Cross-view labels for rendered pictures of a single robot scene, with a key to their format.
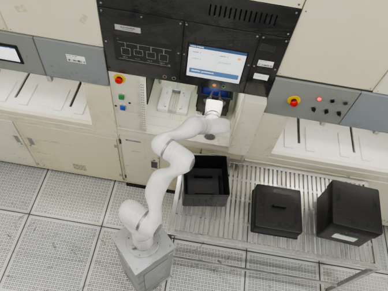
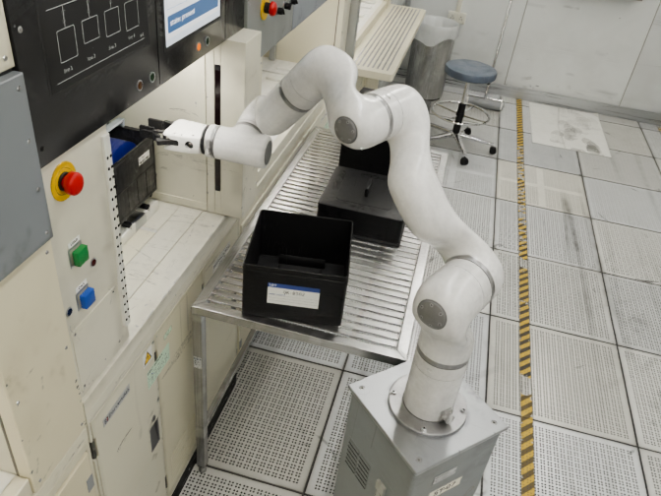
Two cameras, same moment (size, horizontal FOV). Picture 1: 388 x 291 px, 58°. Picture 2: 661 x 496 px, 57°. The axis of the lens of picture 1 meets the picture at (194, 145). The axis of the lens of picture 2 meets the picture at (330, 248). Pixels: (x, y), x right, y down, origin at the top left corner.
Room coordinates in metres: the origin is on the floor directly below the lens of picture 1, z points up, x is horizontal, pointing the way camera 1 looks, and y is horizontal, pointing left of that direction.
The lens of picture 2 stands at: (0.73, 1.24, 1.89)
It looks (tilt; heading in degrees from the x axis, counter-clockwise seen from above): 35 degrees down; 280
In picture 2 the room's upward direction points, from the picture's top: 7 degrees clockwise
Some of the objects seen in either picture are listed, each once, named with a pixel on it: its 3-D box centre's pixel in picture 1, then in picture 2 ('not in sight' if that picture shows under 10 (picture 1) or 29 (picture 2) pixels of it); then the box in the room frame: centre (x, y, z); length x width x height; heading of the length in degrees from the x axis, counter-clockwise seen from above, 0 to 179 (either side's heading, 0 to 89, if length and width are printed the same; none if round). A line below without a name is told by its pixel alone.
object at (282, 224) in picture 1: (277, 209); (366, 200); (0.94, -0.58, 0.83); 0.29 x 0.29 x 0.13; 0
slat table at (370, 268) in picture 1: (260, 226); (336, 294); (0.99, -0.58, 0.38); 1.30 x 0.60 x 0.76; 90
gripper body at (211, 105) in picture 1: (213, 108); (190, 136); (1.35, -0.08, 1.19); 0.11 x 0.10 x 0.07; 0
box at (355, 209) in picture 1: (346, 213); (384, 136); (0.96, -0.99, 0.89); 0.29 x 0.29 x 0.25; 86
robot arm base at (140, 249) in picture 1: (142, 236); (435, 378); (0.63, 0.20, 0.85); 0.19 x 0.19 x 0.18
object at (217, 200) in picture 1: (204, 181); (299, 266); (1.04, -0.10, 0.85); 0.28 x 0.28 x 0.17; 10
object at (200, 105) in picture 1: (215, 90); (101, 161); (1.61, -0.08, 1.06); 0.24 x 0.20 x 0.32; 90
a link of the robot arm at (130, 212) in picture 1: (136, 219); (448, 316); (0.64, 0.23, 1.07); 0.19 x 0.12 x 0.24; 64
